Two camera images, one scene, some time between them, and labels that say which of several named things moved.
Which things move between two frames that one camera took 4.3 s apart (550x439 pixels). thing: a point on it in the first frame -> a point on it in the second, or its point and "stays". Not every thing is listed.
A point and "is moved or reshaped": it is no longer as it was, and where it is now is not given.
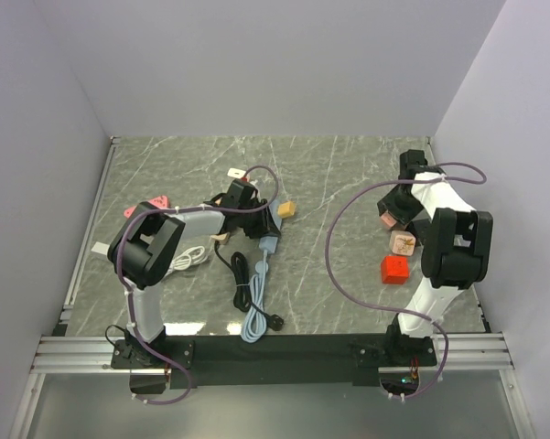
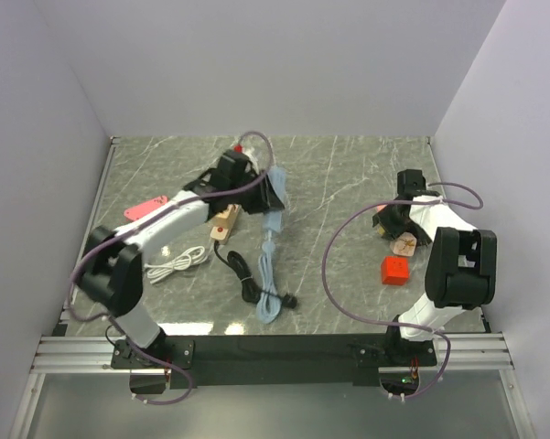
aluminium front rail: [93, 354] stays
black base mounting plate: [210, 362] stays
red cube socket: [394, 270] stays
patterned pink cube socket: [403, 242] stays
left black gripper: [266, 226] -> [265, 200]
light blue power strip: [269, 243] is moved or reshaped
